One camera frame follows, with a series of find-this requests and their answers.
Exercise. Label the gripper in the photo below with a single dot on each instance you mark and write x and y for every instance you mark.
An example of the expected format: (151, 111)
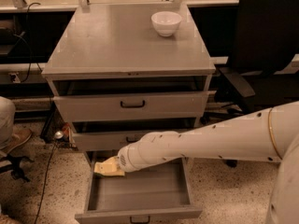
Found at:
(124, 160)

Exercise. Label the yellow sponge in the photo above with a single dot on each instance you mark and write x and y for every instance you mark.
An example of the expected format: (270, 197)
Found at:
(110, 173)

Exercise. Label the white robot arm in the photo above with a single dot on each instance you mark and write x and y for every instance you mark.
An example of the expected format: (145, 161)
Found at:
(269, 134)

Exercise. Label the grey middle drawer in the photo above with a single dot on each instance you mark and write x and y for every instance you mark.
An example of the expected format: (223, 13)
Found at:
(108, 135)

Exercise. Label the grey drawer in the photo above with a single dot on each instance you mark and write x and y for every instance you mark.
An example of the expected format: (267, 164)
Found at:
(158, 193)
(108, 135)
(78, 103)

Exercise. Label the grey bottom drawer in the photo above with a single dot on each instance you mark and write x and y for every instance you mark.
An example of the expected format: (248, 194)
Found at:
(158, 193)

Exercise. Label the grey drawer cabinet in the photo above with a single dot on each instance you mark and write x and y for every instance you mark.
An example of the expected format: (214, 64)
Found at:
(116, 48)

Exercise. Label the grey top drawer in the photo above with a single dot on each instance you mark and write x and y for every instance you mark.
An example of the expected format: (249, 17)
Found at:
(78, 103)

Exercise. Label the person's leg in trousers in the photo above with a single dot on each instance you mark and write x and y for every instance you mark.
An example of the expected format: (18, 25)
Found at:
(7, 113)

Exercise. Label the white ceramic bowl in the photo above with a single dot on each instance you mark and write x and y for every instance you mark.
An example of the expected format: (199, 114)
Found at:
(166, 23)

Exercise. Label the black office chair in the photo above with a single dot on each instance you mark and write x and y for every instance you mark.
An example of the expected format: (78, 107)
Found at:
(265, 42)

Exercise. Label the wall power outlet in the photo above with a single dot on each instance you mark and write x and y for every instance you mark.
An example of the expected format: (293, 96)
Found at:
(14, 78)

